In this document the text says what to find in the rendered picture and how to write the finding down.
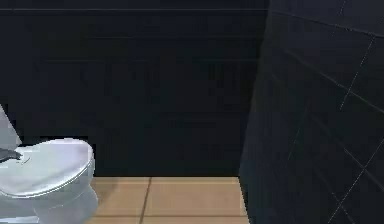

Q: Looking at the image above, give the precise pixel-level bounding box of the white toilet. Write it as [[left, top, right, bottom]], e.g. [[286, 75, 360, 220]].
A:
[[0, 103, 100, 224]]

